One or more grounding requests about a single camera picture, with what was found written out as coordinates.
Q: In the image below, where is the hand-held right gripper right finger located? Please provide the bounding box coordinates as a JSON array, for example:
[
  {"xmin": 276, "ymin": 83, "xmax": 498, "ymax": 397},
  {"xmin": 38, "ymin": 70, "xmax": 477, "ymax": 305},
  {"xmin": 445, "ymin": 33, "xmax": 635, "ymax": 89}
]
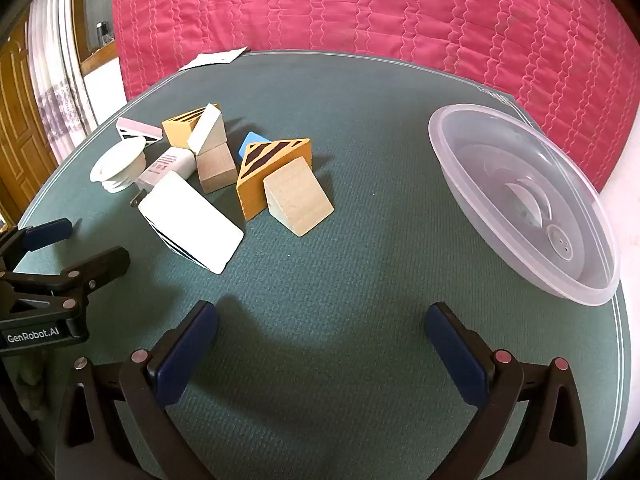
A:
[{"xmin": 425, "ymin": 301, "xmax": 588, "ymax": 480}]

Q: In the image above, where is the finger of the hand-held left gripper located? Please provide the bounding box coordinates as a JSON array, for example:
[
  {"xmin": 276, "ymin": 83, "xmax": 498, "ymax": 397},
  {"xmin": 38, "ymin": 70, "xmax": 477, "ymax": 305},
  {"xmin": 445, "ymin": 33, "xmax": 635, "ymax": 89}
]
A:
[
  {"xmin": 0, "ymin": 246, "xmax": 131, "ymax": 319},
  {"xmin": 0, "ymin": 217, "xmax": 73, "ymax": 271}
]

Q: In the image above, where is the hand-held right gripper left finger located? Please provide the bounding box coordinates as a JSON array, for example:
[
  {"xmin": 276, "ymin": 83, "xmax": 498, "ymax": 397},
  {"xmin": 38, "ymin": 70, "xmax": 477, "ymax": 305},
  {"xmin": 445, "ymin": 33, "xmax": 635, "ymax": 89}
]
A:
[{"xmin": 54, "ymin": 300, "xmax": 221, "ymax": 480}]

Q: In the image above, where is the small white plate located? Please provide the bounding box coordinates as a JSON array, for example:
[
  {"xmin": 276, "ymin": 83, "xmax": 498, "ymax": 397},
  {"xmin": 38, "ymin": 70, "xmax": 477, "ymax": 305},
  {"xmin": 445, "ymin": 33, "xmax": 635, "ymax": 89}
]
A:
[{"xmin": 90, "ymin": 138, "xmax": 151, "ymax": 194}]

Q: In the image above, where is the white striped box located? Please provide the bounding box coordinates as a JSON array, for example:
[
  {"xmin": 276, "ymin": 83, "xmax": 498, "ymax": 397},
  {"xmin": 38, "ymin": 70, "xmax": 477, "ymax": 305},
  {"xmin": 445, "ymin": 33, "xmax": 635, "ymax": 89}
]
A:
[{"xmin": 138, "ymin": 170, "xmax": 245, "ymax": 275}]

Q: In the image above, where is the white charger plug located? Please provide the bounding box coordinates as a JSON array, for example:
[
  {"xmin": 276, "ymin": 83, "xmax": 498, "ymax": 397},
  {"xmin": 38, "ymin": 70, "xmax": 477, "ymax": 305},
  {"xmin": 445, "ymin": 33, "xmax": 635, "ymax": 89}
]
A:
[{"xmin": 131, "ymin": 148, "xmax": 196, "ymax": 208}]

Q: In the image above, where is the pink and white box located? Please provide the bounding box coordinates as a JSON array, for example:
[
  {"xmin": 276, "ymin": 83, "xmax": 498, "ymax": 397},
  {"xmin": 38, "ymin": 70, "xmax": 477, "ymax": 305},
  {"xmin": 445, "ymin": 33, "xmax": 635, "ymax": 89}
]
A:
[{"xmin": 116, "ymin": 117, "xmax": 164, "ymax": 143}]

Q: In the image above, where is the plain wooden rectangular block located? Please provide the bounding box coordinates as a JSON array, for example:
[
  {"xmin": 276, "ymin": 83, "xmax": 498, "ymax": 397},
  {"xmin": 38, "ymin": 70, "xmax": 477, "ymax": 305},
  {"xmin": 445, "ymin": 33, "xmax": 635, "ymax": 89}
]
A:
[{"xmin": 195, "ymin": 142, "xmax": 239, "ymax": 194}]

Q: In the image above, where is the small yellow striped triangle block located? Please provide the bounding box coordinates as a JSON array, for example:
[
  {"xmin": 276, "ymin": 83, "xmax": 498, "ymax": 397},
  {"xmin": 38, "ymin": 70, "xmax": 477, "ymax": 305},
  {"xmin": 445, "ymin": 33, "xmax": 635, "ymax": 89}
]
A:
[{"xmin": 161, "ymin": 105, "xmax": 211, "ymax": 150}]

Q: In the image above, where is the white triangular wooden block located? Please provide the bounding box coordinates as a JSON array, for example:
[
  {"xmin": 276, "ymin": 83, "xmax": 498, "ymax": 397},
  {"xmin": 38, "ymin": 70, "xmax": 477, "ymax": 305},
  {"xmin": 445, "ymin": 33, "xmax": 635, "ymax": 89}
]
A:
[{"xmin": 186, "ymin": 103, "xmax": 227, "ymax": 155}]

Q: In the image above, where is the clear plastic bowl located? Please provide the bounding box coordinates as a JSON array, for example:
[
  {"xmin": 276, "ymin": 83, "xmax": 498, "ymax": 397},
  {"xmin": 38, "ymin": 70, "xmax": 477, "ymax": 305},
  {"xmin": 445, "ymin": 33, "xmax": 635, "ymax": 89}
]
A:
[{"xmin": 428, "ymin": 104, "xmax": 621, "ymax": 307}]

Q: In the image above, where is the plain wooden wedge block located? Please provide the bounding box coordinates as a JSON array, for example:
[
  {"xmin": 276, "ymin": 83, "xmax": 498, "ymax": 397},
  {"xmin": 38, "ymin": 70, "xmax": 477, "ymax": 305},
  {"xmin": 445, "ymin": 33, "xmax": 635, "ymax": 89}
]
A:
[{"xmin": 263, "ymin": 156, "xmax": 335, "ymax": 237}]

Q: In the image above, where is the blue block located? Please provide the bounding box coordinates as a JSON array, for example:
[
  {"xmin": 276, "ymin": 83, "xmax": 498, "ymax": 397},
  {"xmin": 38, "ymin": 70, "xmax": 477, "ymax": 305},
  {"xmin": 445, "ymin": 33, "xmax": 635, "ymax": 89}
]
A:
[{"xmin": 237, "ymin": 131, "xmax": 273, "ymax": 160}]

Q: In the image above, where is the large yellow striped triangle block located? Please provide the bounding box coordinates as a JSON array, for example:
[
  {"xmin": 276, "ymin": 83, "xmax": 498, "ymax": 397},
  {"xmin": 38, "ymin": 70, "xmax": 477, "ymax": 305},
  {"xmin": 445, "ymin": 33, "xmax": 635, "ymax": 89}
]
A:
[{"xmin": 236, "ymin": 138, "xmax": 313, "ymax": 222}]

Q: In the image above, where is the brown wooden door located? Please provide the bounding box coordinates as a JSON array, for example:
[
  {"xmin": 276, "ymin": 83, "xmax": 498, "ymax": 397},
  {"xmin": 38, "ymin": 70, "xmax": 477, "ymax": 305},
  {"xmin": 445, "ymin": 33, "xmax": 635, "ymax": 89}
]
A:
[{"xmin": 0, "ymin": 35, "xmax": 58, "ymax": 221}]

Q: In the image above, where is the green felt mat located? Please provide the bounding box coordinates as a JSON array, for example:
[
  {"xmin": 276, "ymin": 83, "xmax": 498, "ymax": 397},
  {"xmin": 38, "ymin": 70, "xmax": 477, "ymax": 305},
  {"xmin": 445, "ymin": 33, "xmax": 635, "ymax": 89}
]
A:
[{"xmin": 15, "ymin": 50, "xmax": 628, "ymax": 480}]

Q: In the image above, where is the white patterned curtain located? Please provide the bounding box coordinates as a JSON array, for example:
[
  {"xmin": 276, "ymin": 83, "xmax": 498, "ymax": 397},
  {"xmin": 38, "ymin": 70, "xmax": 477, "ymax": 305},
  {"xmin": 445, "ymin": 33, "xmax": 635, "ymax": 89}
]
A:
[{"xmin": 27, "ymin": 0, "xmax": 98, "ymax": 166}]

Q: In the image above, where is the wooden desk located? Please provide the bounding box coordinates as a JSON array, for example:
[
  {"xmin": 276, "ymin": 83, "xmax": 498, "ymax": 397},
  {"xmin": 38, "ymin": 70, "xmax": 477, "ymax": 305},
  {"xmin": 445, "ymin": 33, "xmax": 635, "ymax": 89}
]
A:
[{"xmin": 80, "ymin": 42, "xmax": 118, "ymax": 78}]

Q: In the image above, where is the white paper sheet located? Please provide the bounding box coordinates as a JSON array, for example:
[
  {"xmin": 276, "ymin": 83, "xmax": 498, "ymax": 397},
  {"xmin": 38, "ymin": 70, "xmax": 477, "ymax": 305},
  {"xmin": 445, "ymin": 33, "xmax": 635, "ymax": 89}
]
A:
[{"xmin": 179, "ymin": 46, "xmax": 248, "ymax": 72}]

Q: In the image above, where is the red quilted blanket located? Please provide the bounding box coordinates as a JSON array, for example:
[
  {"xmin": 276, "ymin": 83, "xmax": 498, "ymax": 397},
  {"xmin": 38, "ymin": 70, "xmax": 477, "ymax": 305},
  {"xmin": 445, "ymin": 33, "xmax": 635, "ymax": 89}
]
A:
[{"xmin": 110, "ymin": 0, "xmax": 640, "ymax": 193}]

